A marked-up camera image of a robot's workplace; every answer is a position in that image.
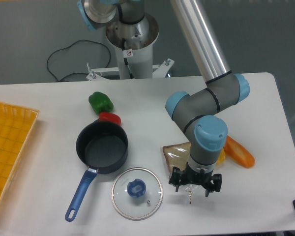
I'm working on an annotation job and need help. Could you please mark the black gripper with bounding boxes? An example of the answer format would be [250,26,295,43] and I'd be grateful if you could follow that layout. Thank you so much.
[169,165,222,197]

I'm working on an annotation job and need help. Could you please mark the bagged slice of toast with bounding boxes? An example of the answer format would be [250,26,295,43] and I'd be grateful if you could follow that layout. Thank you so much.
[162,142,200,205]

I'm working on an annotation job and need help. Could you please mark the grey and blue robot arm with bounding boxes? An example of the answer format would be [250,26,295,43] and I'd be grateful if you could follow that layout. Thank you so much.
[78,0,250,194]

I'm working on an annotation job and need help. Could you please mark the yellow bell pepper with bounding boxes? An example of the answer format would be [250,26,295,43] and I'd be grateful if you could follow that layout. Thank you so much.
[216,149,226,166]

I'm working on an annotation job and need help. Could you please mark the orange baguette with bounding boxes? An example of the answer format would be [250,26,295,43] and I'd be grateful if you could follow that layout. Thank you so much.
[224,136,255,168]

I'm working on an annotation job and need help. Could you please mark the glass lid with blue knob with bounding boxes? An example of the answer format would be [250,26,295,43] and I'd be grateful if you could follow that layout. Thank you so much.
[111,167,163,221]

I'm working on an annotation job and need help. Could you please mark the red bell pepper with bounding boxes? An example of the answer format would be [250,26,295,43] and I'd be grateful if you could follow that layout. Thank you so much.
[99,112,121,126]

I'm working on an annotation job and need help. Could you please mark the green bell pepper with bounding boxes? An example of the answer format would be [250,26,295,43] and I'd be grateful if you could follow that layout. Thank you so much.
[88,91,114,115]

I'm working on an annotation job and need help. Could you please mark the yellow woven basket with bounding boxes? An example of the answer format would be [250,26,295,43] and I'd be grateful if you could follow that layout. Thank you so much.
[0,102,39,204]

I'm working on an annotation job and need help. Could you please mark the black pan with blue handle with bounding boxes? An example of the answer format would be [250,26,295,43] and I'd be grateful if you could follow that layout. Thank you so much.
[65,120,128,222]

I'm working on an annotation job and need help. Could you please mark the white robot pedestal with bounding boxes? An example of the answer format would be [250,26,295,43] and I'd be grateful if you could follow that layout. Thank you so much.
[86,12,175,81]

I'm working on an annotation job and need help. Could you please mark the black cable on floor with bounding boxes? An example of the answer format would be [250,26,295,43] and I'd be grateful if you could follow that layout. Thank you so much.
[46,39,112,83]

